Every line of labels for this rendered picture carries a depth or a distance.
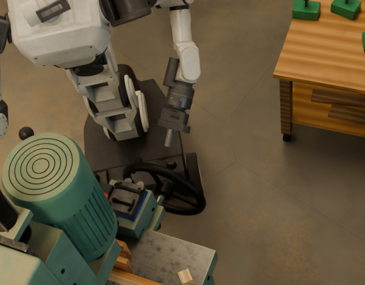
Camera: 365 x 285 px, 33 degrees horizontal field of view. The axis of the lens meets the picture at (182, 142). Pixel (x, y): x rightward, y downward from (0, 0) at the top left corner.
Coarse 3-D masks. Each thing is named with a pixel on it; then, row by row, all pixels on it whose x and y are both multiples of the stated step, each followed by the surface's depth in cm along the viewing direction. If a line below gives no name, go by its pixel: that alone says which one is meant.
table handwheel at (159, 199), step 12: (132, 168) 192; (144, 168) 189; (156, 168) 187; (132, 180) 204; (156, 180) 194; (180, 180) 187; (156, 192) 197; (168, 192) 197; (192, 192) 189; (168, 204) 210; (192, 204) 198; (204, 204) 195
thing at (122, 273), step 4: (112, 268) 173; (112, 272) 172; (116, 272) 172; (120, 272) 172; (124, 272) 172; (120, 276) 171; (124, 276) 171; (128, 276) 171; (132, 276) 171; (136, 276) 170; (132, 280) 170; (136, 280) 170; (140, 280) 170; (144, 280) 169; (148, 280) 169; (144, 284) 169; (148, 284) 169; (152, 284) 168; (156, 284) 168; (160, 284) 168
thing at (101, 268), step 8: (112, 248) 163; (120, 248) 168; (104, 256) 161; (112, 256) 164; (88, 264) 160; (96, 264) 160; (104, 264) 160; (112, 264) 165; (96, 272) 159; (104, 272) 161; (104, 280) 163
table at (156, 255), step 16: (160, 208) 189; (128, 240) 181; (144, 240) 180; (160, 240) 180; (176, 240) 179; (144, 256) 178; (160, 256) 177; (176, 256) 176; (192, 256) 175; (208, 256) 175; (144, 272) 175; (160, 272) 174; (176, 272) 174; (192, 272) 173; (208, 272) 173
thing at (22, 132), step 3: (21, 129) 143; (24, 129) 142; (27, 129) 142; (30, 129) 143; (21, 132) 142; (24, 132) 142; (27, 132) 142; (30, 132) 143; (33, 132) 144; (21, 135) 142; (24, 135) 142; (27, 135) 142; (30, 135) 143; (33, 135) 144; (21, 138) 143; (24, 138) 142
